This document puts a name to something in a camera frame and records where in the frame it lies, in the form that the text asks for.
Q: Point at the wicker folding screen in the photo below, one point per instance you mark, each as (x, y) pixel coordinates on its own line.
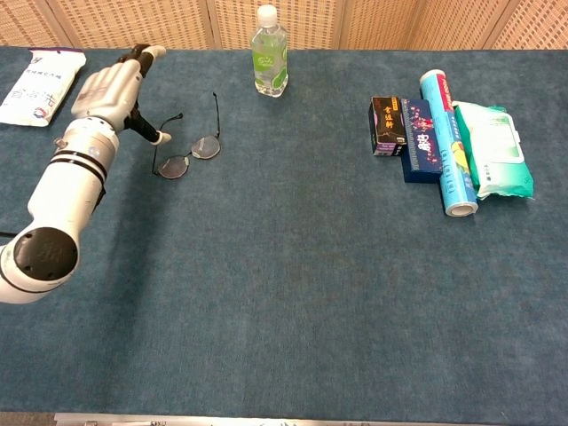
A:
(89, 22)

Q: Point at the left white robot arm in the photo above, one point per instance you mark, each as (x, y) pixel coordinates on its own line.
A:
(66, 195)

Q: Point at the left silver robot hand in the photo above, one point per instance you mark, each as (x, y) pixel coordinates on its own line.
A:
(104, 95)

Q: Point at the blue food wrap roll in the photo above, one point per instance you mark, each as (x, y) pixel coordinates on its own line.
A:
(448, 146)

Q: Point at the small black box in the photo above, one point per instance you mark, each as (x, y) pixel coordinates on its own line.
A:
(387, 126)

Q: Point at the black-framed eyeglasses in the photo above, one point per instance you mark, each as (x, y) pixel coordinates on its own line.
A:
(206, 147)

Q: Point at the white plastic pouch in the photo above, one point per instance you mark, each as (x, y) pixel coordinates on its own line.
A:
(37, 89)

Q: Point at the green wet wipes pack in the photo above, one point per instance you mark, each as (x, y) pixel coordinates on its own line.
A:
(497, 151)

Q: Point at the clear bottle green label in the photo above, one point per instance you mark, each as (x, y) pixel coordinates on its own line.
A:
(269, 62)

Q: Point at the aluminium table edge rail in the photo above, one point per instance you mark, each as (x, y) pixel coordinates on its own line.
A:
(266, 419)

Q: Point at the long dark blue box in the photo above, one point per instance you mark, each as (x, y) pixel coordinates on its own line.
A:
(421, 146)

